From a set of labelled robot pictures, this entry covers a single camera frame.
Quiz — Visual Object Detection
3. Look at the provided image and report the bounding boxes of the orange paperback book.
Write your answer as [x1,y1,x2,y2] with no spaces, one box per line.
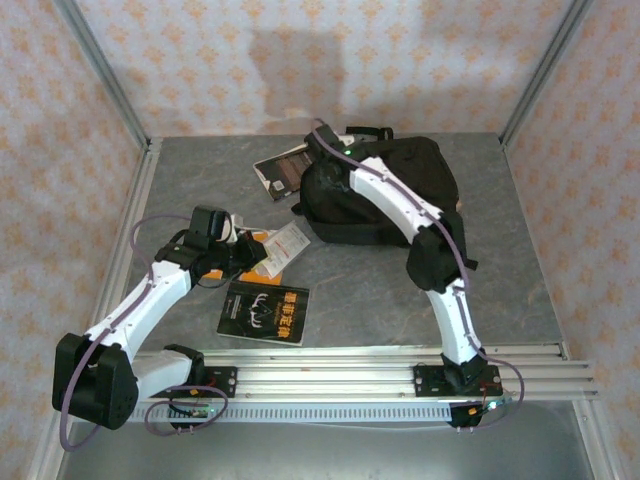
[202,227,286,287]

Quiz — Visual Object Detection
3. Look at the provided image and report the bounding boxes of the white packet with red stripe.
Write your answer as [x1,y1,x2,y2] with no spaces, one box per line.
[259,219,311,281]

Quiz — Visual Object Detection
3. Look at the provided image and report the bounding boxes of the dark book with brown cover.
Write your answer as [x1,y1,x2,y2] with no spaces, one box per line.
[253,142,321,203]

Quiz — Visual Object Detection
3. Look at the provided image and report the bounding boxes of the black book with orange title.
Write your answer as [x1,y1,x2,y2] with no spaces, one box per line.
[216,280,311,347]

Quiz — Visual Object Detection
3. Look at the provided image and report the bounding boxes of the black backpack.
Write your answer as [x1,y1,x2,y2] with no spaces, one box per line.
[291,127,479,274]

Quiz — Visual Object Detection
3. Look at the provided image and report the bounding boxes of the small circuit board green LED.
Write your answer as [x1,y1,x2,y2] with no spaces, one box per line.
[169,402,221,419]
[462,397,512,419]

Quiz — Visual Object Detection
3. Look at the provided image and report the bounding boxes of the grey metal sheet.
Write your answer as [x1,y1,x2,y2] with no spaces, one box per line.
[54,422,601,480]

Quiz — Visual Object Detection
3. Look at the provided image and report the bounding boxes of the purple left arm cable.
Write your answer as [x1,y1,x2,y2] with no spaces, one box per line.
[58,213,231,451]

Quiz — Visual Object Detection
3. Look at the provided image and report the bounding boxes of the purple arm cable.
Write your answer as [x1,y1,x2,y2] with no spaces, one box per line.
[310,117,527,432]
[58,213,231,451]

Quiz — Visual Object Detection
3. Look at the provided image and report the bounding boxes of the aluminium table side rail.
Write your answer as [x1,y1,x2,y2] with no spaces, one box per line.
[84,138,164,359]

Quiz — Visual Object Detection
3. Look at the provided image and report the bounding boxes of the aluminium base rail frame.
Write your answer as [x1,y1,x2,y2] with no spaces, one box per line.
[52,344,599,404]

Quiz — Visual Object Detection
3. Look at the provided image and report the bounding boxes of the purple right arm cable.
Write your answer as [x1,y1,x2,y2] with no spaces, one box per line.
[310,117,527,432]

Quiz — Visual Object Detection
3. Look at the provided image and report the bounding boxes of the slotted grey cable duct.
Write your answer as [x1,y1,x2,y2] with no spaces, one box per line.
[74,403,454,424]

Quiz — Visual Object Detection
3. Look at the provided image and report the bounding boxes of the aluminium corner post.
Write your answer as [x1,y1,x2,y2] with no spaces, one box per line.
[499,0,594,146]
[53,0,151,149]

